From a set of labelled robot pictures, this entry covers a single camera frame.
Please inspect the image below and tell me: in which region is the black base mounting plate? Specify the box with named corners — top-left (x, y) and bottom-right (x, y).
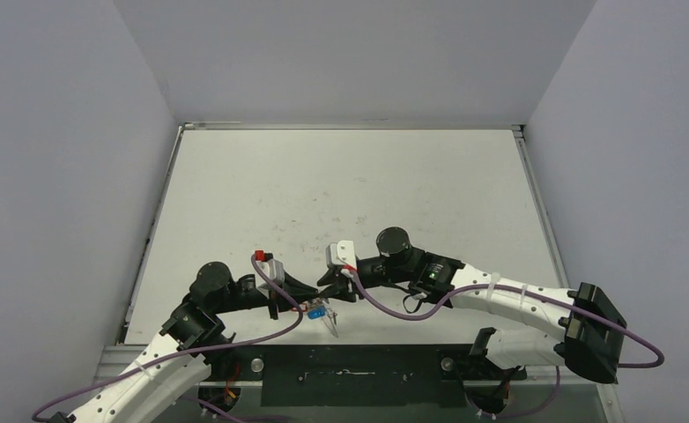
top-left (198, 344), bottom-right (527, 408)

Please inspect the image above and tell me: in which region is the blue key tag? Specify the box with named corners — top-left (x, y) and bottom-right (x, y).
top-left (307, 308), bottom-right (327, 320)

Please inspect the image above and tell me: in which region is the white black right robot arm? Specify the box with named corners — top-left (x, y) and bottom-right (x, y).
top-left (316, 226), bottom-right (626, 384)

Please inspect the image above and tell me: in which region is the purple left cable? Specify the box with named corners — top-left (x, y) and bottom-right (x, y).
top-left (31, 254), bottom-right (305, 423)

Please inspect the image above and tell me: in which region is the silver metal key plate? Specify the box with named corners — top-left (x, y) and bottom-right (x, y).
top-left (302, 298), bottom-right (339, 338)

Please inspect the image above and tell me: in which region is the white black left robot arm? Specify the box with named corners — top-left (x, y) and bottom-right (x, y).
top-left (46, 254), bottom-right (320, 422)

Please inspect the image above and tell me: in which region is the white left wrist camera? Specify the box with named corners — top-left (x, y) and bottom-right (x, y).
top-left (251, 250), bottom-right (285, 291)

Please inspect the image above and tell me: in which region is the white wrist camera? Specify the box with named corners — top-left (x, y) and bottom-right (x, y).
top-left (251, 250), bottom-right (285, 291)
top-left (325, 240), bottom-right (357, 269)

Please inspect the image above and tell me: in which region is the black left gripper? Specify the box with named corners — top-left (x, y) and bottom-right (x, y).
top-left (215, 270), bottom-right (319, 319)

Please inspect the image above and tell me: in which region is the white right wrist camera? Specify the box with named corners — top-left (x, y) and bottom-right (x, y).
top-left (325, 240), bottom-right (357, 269)

